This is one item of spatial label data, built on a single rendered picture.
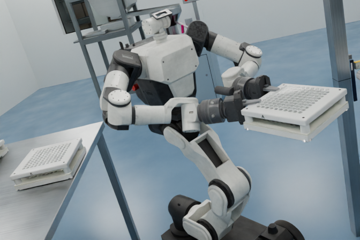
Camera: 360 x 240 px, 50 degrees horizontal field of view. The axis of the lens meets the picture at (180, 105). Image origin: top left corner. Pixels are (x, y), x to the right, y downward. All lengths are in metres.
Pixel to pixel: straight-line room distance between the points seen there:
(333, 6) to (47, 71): 6.62
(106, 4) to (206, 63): 1.63
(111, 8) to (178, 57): 3.43
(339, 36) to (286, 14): 4.97
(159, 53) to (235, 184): 0.65
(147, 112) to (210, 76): 2.83
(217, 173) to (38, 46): 6.39
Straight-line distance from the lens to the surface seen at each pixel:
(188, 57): 1.67
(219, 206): 1.74
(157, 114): 1.33
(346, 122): 1.96
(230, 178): 1.72
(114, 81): 1.44
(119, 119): 1.33
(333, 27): 1.80
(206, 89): 4.17
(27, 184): 1.70
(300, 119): 1.16
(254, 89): 1.44
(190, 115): 1.36
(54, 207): 1.48
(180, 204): 2.16
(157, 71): 1.59
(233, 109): 1.32
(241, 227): 2.20
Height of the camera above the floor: 1.55
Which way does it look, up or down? 20 degrees down
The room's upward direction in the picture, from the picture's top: 15 degrees counter-clockwise
